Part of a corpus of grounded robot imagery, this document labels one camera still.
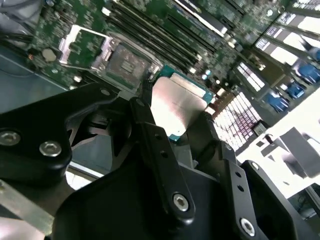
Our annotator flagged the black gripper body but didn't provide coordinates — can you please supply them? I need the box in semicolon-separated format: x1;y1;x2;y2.
51;159;233;240

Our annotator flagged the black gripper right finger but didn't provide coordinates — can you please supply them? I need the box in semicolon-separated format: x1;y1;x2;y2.
188;112;316;240

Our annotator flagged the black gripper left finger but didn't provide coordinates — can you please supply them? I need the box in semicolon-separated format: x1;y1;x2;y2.
0;79;197;225

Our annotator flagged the silver CPU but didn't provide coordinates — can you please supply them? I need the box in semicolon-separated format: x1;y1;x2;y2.
150;65;217;144

